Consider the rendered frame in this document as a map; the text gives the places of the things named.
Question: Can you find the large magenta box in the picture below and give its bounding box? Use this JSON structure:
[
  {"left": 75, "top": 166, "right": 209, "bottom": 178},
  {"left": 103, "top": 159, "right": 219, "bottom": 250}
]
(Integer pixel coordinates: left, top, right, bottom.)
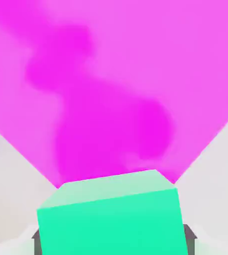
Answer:
[{"left": 0, "top": 0, "right": 228, "bottom": 189}]

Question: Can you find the small turquoise cube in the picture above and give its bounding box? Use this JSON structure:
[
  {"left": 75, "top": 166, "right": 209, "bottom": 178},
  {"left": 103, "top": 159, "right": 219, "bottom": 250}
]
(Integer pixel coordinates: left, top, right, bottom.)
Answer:
[{"left": 36, "top": 169, "right": 189, "bottom": 255}]

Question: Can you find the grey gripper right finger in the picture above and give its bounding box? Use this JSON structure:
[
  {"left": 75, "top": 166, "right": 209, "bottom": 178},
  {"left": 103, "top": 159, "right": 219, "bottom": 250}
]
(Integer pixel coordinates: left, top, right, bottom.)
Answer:
[{"left": 182, "top": 223, "right": 228, "bottom": 255}]

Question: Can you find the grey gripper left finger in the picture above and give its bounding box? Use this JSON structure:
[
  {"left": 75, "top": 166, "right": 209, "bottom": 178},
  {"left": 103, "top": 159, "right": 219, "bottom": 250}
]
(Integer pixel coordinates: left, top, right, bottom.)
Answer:
[{"left": 0, "top": 224, "right": 43, "bottom": 255}]

